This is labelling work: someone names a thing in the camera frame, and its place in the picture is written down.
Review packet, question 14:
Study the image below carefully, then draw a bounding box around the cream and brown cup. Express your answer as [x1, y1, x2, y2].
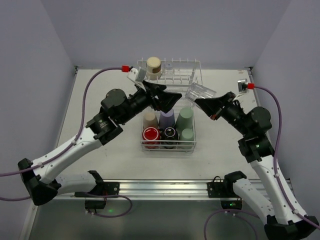
[146, 56, 162, 81]

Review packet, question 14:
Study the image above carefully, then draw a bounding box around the clear ribbed glass cup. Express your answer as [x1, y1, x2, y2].
[185, 83, 217, 103]

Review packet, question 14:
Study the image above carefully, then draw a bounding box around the clear faceted glass cup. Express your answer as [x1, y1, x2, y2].
[162, 62, 174, 76]

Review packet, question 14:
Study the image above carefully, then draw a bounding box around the red ceramic mug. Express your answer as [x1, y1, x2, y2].
[142, 126, 161, 149]

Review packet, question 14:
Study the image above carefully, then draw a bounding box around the black ceramic mug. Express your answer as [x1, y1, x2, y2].
[160, 127, 179, 150]

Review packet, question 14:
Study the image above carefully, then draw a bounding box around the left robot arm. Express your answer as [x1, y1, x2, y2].
[17, 81, 182, 206]

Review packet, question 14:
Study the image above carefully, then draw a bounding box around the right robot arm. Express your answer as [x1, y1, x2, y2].
[195, 92, 319, 240]

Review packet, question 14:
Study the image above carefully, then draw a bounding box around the lavender plastic cup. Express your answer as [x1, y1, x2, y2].
[158, 109, 175, 129]

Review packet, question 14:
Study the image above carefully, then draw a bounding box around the beige plastic cup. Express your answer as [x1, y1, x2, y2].
[143, 112, 159, 129]

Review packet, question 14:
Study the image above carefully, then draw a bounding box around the large green plastic cup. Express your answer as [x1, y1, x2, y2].
[176, 107, 194, 132]

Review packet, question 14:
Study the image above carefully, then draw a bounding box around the small green plastic cup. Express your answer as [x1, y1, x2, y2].
[179, 128, 195, 150]

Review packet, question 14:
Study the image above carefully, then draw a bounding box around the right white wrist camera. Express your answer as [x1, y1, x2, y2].
[237, 78, 248, 94]

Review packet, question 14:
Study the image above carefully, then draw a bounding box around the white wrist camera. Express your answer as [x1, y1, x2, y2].
[237, 78, 248, 94]
[127, 66, 147, 91]

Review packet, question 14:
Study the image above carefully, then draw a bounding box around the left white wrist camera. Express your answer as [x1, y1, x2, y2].
[127, 66, 147, 91]

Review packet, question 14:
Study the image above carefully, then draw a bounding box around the white wire dish rack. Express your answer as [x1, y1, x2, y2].
[137, 57, 203, 153]

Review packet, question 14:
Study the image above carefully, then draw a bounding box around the right black base bracket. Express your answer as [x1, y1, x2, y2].
[206, 176, 243, 210]

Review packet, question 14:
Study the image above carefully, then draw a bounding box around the black base bracket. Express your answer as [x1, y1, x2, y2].
[206, 176, 243, 210]
[74, 181, 120, 213]

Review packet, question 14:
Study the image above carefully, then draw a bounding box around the aluminium mounting rail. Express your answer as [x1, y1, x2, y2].
[32, 178, 296, 201]

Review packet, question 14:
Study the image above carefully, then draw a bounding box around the left black base bracket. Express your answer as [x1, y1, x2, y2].
[74, 181, 120, 213]

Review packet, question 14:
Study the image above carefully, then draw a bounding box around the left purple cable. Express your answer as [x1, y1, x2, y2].
[0, 65, 133, 218]

